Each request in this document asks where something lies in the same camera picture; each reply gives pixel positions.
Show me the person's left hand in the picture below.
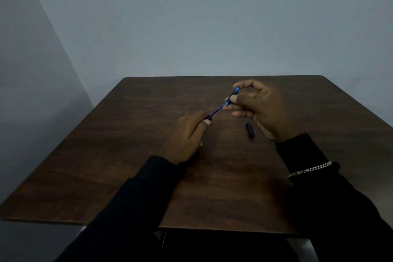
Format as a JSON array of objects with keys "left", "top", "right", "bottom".
[{"left": 161, "top": 110, "right": 213, "bottom": 166}]

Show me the person's right hand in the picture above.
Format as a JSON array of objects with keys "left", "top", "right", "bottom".
[{"left": 222, "top": 79, "right": 303, "bottom": 144}]

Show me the blue pen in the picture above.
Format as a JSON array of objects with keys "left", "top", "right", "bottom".
[{"left": 205, "top": 86, "right": 241, "bottom": 121}]

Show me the person's right forearm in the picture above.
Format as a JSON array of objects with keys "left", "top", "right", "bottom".
[{"left": 275, "top": 134, "right": 393, "bottom": 262}]

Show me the person's left forearm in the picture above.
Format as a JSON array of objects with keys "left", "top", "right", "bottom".
[{"left": 54, "top": 156, "right": 188, "bottom": 262}]

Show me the silver chain bracelet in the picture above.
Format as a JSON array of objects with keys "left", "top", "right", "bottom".
[{"left": 287, "top": 161, "right": 333, "bottom": 182}]

